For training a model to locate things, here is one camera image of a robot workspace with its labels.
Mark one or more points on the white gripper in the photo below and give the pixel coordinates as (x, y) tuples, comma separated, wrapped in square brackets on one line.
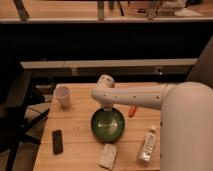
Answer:
[(107, 107)]

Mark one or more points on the green ceramic bowl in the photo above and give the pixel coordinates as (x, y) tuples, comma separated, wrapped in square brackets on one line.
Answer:
[(107, 126)]

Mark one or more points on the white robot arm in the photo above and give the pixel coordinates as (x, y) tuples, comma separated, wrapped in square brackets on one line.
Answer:
[(186, 119)]

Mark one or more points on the orange carrot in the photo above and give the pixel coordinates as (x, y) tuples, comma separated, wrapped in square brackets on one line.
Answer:
[(132, 111)]

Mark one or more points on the white folded cloth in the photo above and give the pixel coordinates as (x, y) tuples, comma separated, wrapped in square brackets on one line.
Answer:
[(108, 156)]

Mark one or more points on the white paper cup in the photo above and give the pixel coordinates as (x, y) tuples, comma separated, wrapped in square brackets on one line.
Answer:
[(62, 94)]

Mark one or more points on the clear plastic bottle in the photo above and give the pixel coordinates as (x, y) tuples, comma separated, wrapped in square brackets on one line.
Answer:
[(147, 147)]

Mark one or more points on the long wooden bench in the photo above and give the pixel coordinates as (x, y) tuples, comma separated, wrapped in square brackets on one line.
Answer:
[(113, 67)]

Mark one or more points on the black office chair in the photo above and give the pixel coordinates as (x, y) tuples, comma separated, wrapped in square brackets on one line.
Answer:
[(13, 124)]

